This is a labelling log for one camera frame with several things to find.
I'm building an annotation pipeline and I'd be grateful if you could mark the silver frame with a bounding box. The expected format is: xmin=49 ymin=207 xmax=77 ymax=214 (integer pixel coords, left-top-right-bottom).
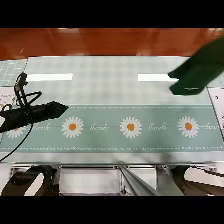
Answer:
xmin=0 ymin=161 xmax=224 ymax=197

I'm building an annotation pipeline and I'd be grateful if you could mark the black cable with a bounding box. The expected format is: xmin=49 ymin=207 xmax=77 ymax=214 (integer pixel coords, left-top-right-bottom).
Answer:
xmin=0 ymin=122 xmax=34 ymax=163
xmin=15 ymin=89 xmax=44 ymax=109

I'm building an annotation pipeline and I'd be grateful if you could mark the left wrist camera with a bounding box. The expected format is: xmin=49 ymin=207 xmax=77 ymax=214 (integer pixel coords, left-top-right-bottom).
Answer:
xmin=13 ymin=71 xmax=32 ymax=109

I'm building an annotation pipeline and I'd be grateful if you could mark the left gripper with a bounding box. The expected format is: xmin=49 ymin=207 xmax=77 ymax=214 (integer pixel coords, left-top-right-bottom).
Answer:
xmin=22 ymin=100 xmax=70 ymax=124

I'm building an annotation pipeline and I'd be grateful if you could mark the dark green garment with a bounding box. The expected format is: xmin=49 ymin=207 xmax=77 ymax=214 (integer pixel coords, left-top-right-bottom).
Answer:
xmin=167 ymin=35 xmax=224 ymax=97

